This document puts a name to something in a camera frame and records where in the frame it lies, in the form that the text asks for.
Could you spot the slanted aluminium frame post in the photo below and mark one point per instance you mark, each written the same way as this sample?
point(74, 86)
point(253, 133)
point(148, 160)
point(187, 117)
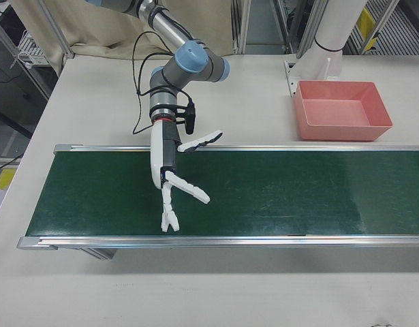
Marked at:
point(61, 35)

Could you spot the wide aluminium frame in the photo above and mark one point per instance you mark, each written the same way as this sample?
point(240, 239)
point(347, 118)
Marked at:
point(294, 30)

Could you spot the pink plastic box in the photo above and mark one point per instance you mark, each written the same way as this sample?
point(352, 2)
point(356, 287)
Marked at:
point(331, 109)

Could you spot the yellow sheet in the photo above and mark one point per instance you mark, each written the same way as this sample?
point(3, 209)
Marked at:
point(7, 178)

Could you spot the beige curtain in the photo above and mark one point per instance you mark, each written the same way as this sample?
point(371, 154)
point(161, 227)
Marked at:
point(103, 30)

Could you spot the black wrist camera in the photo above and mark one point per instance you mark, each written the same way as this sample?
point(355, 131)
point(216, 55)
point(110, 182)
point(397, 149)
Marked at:
point(190, 119)

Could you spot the grey slatted metal rack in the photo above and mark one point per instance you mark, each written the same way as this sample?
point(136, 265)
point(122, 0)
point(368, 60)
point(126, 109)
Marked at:
point(400, 34)

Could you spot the green conveyor belt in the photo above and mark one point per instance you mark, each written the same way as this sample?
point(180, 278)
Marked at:
point(263, 190)

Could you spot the yellow tag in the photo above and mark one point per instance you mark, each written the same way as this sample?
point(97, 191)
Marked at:
point(366, 24)

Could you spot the white metal base bracket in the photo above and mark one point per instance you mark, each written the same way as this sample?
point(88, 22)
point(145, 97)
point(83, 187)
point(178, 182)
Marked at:
point(318, 66)

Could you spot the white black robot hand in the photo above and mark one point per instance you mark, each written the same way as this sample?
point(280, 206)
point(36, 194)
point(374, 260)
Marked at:
point(158, 160)

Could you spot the silver blue-capped robot arm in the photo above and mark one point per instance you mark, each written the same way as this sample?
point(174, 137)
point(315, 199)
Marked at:
point(192, 61)

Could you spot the white cylindrical column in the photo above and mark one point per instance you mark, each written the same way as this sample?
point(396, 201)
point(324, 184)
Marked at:
point(338, 24)

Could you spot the narrow aluminium profile post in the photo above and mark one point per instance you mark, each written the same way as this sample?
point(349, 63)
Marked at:
point(240, 27)

